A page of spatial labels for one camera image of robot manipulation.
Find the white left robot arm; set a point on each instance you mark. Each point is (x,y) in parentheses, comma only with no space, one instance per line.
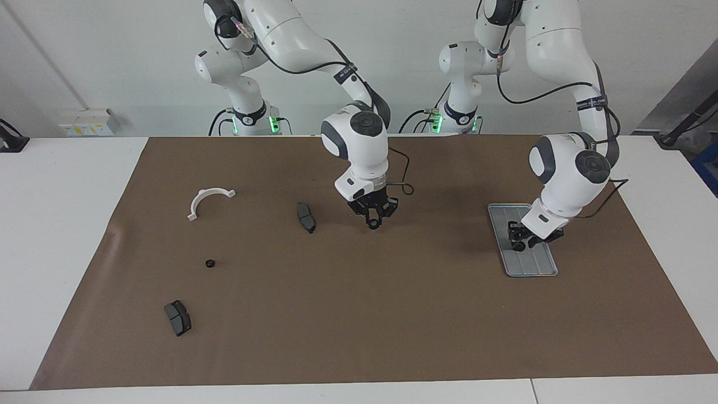
(572,179)

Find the black clamp mount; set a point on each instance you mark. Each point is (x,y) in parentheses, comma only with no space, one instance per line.
(11,143)

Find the short grey brake pad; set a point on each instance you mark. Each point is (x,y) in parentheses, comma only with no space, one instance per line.
(178,318)

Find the white wall socket box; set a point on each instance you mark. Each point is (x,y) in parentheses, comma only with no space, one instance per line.
(87,123)

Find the white curved plastic bracket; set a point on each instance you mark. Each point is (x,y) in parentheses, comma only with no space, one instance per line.
(196,199)

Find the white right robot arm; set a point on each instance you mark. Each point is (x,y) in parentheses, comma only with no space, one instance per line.
(364,151)

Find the blue crate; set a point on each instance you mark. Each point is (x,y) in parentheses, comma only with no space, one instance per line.
(708,168)

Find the black stand pole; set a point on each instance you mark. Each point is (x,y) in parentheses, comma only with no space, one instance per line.
(681,126)

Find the brown table mat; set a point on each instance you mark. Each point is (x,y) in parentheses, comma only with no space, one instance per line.
(392,314)

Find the long grey brake pad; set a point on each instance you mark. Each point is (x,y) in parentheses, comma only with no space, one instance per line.
(306,219)

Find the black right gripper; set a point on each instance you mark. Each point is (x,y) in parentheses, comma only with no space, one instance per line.
(373,203)

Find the silver metal tray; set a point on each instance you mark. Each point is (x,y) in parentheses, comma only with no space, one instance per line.
(535,264)

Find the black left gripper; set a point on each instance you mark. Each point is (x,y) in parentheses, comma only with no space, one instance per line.
(541,234)

